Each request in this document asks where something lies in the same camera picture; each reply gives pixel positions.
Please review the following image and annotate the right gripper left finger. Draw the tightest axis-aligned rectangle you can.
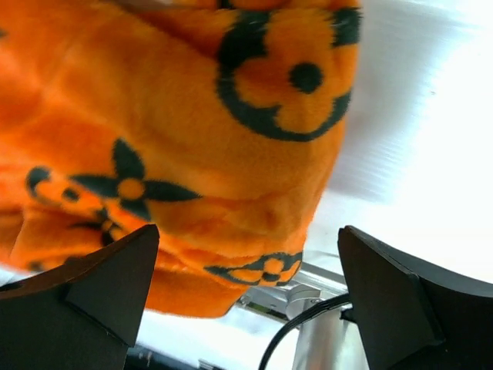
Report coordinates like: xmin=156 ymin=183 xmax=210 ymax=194
xmin=1 ymin=225 xmax=159 ymax=370

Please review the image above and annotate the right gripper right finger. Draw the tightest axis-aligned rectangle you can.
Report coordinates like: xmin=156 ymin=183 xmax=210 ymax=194
xmin=337 ymin=226 xmax=492 ymax=369

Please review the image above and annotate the orange patterned towel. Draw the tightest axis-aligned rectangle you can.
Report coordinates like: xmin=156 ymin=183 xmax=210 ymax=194
xmin=1 ymin=1 xmax=362 ymax=318

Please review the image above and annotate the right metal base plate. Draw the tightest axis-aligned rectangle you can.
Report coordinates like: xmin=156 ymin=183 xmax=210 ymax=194
xmin=126 ymin=250 xmax=371 ymax=370

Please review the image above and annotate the black power cable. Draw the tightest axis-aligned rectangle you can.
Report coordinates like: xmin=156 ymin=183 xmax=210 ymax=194
xmin=257 ymin=292 xmax=354 ymax=370

